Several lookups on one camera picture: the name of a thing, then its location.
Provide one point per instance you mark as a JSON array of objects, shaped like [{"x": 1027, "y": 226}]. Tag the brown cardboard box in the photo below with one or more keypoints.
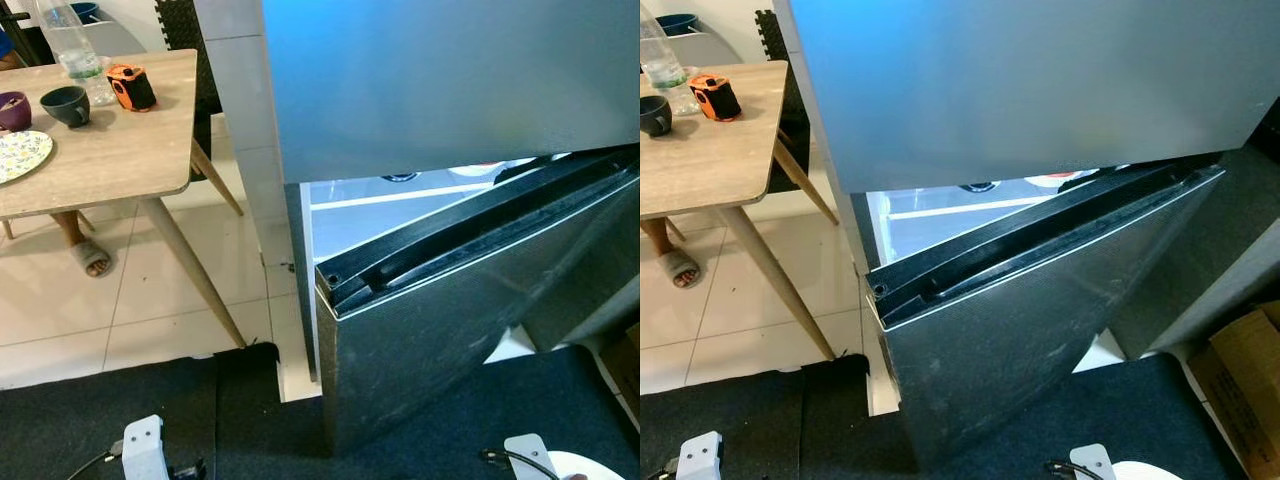
[
  {"x": 625, "y": 365},
  {"x": 1245, "y": 385}
]

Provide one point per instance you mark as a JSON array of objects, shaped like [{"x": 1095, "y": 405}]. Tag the floral patterned plate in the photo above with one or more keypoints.
[{"x": 20, "y": 155}]

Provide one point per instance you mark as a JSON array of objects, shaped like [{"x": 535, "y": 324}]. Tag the clear plastic water bottle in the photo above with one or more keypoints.
[
  {"x": 75, "y": 55},
  {"x": 668, "y": 70}
]

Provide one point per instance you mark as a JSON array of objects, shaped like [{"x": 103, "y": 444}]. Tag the seated person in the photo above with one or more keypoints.
[
  {"x": 660, "y": 240},
  {"x": 70, "y": 225}
]

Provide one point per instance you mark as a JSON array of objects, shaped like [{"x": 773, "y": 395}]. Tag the dark teal mug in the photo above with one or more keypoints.
[
  {"x": 652, "y": 115},
  {"x": 66, "y": 105}
]

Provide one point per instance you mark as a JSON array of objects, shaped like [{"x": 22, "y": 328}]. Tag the purple mug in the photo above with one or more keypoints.
[{"x": 12, "y": 110}]

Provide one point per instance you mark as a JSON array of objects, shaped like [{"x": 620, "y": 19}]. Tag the blue plastic basin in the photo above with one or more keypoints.
[
  {"x": 680, "y": 22},
  {"x": 85, "y": 10}
]

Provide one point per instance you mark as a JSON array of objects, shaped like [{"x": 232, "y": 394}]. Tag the dark grey floor mat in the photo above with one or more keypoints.
[
  {"x": 100, "y": 420},
  {"x": 1130, "y": 410},
  {"x": 730, "y": 420},
  {"x": 560, "y": 400}
]

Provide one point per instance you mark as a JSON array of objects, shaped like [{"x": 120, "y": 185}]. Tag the grey sandal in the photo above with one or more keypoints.
[
  {"x": 92, "y": 258},
  {"x": 680, "y": 268}
]

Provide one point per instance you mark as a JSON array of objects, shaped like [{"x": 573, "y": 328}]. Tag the orange black speaker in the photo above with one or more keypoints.
[
  {"x": 130, "y": 88},
  {"x": 714, "y": 98}
]

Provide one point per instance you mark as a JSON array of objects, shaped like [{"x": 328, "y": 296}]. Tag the light wooden table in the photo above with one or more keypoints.
[
  {"x": 110, "y": 150},
  {"x": 700, "y": 150}
]

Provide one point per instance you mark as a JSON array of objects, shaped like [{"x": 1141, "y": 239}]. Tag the black foam puzzle mat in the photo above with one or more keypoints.
[
  {"x": 790, "y": 100},
  {"x": 190, "y": 60}
]

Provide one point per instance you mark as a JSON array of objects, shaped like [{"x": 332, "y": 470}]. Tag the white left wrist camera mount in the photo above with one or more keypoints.
[
  {"x": 145, "y": 450},
  {"x": 700, "y": 458}
]

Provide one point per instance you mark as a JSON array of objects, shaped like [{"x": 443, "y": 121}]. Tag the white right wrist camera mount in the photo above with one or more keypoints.
[
  {"x": 530, "y": 455},
  {"x": 1090, "y": 462}
]

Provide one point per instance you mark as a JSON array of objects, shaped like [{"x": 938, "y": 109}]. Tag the grey fridge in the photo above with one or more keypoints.
[
  {"x": 250, "y": 120},
  {"x": 820, "y": 120}
]

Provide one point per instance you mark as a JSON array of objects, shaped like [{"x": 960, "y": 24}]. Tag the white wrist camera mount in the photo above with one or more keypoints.
[
  {"x": 1090, "y": 462},
  {"x": 700, "y": 458},
  {"x": 530, "y": 455},
  {"x": 145, "y": 450}
]

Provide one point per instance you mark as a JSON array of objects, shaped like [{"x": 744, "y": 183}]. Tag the grey freezer door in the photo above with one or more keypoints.
[
  {"x": 1000, "y": 90},
  {"x": 450, "y": 80}
]

